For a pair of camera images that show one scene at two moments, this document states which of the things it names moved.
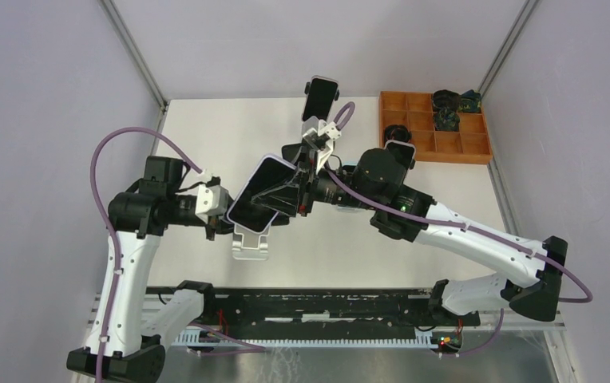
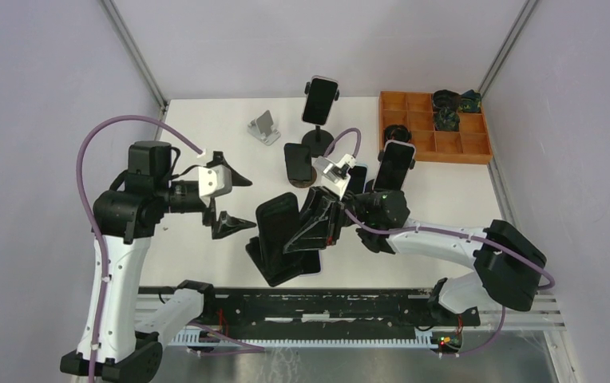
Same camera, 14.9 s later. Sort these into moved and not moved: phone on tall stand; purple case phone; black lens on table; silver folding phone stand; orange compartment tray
Moved: silver folding phone stand; purple case phone
Not moved: phone on tall stand; black lens on table; orange compartment tray
